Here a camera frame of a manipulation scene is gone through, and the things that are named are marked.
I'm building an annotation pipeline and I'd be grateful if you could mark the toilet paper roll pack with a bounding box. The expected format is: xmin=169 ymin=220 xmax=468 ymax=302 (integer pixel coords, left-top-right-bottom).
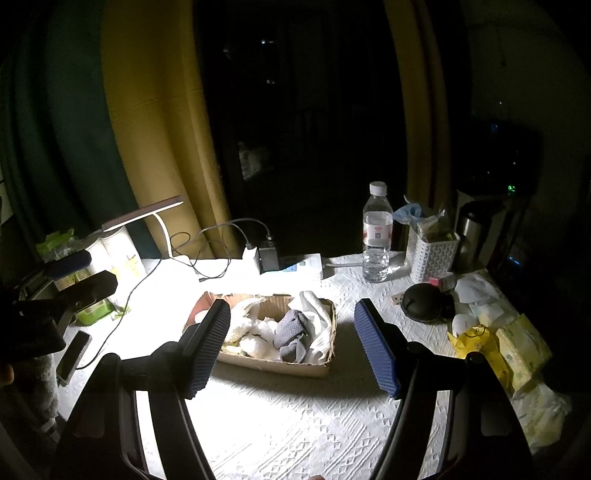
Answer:
xmin=84 ymin=225 xmax=142 ymax=283

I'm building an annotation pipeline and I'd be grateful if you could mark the steel thermos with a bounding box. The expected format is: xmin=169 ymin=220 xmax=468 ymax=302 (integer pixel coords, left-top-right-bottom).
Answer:
xmin=450 ymin=200 xmax=493 ymax=274

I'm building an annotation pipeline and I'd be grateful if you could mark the black cable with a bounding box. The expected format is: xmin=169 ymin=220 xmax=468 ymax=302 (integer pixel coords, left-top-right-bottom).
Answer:
xmin=75 ymin=257 xmax=161 ymax=371
xmin=169 ymin=219 xmax=274 ymax=283

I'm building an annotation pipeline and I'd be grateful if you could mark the yellow curtain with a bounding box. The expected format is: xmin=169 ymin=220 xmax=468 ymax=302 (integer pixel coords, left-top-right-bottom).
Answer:
xmin=385 ymin=0 xmax=452 ymax=253
xmin=100 ymin=0 xmax=232 ymax=260

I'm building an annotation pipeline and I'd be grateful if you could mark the black round case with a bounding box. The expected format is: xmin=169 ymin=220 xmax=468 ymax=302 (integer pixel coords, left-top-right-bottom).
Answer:
xmin=400 ymin=282 xmax=456 ymax=323

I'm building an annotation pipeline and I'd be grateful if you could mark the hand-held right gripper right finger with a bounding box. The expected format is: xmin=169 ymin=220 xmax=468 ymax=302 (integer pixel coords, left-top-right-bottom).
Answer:
xmin=354 ymin=298 xmax=542 ymax=480

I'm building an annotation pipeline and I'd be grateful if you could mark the pale green tissue pack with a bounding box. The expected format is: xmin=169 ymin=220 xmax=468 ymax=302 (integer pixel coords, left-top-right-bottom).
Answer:
xmin=495 ymin=313 xmax=553 ymax=394

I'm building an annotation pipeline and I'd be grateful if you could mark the black dotted sock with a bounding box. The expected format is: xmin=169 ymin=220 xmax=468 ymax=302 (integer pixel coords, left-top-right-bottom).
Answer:
xmin=273 ymin=309 xmax=315 ymax=363

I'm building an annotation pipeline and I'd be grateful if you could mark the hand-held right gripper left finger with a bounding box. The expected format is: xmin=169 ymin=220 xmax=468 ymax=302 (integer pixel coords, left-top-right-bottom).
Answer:
xmin=51 ymin=298 xmax=232 ymax=480

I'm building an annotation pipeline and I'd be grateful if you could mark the white padded pack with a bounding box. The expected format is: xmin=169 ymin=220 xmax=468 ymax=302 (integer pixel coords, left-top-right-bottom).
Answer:
xmin=516 ymin=382 xmax=574 ymax=449

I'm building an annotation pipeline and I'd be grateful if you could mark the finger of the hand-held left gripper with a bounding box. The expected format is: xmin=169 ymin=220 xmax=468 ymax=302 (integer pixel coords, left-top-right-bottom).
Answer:
xmin=45 ymin=250 xmax=93 ymax=281
xmin=54 ymin=270 xmax=119 ymax=306

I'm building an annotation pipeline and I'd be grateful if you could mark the white perforated basket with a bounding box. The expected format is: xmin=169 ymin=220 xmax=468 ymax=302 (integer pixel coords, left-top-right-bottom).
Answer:
xmin=408 ymin=225 xmax=461 ymax=284

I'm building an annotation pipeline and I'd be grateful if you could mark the green curtain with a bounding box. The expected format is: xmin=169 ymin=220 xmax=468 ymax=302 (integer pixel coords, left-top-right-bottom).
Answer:
xmin=0 ymin=0 xmax=158 ymax=260

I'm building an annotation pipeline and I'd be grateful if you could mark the smartphone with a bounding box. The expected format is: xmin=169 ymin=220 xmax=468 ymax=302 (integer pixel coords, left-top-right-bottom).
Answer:
xmin=57 ymin=329 xmax=93 ymax=387

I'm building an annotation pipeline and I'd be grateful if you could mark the white towel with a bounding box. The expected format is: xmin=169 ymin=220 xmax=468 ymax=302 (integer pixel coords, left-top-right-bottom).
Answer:
xmin=294 ymin=290 xmax=336 ymax=361

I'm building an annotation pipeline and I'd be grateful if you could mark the green wet wipes pack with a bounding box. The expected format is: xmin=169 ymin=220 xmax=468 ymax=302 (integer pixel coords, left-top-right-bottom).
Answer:
xmin=36 ymin=228 xmax=117 ymax=325

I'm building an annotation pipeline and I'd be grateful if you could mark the black charger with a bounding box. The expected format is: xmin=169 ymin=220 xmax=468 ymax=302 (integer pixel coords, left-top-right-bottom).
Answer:
xmin=257 ymin=237 xmax=281 ymax=274

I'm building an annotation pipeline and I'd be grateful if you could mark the cardboard box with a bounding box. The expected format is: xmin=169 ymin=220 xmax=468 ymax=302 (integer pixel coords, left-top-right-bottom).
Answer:
xmin=184 ymin=291 xmax=338 ymax=379

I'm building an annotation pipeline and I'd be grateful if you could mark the blue face mask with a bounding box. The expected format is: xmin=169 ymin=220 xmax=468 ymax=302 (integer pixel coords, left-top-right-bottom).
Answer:
xmin=392 ymin=202 xmax=424 ymax=228

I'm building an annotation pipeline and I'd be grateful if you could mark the white power strip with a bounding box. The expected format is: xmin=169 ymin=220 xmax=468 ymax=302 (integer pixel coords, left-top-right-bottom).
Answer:
xmin=259 ymin=252 xmax=324 ymax=281

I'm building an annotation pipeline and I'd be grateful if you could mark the crumpled white tissue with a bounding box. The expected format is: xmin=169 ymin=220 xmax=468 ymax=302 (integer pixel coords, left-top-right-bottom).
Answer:
xmin=454 ymin=274 xmax=498 ymax=315

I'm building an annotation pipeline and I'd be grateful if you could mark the white desk lamp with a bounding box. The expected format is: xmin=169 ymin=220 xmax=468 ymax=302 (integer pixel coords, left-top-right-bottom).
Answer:
xmin=100 ymin=196 xmax=186 ymax=260

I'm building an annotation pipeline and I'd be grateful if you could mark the yellow plastic bag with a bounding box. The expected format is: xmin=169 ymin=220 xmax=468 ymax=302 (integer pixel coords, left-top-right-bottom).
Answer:
xmin=447 ymin=323 xmax=509 ymax=385

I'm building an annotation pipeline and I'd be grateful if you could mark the clear water bottle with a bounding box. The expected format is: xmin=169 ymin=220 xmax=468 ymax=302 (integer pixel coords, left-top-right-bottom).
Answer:
xmin=362 ymin=181 xmax=394 ymax=284

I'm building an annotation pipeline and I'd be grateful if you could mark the dark appliance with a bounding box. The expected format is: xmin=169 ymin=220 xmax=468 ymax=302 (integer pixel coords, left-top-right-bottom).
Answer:
xmin=480 ymin=121 xmax=544 ymax=274

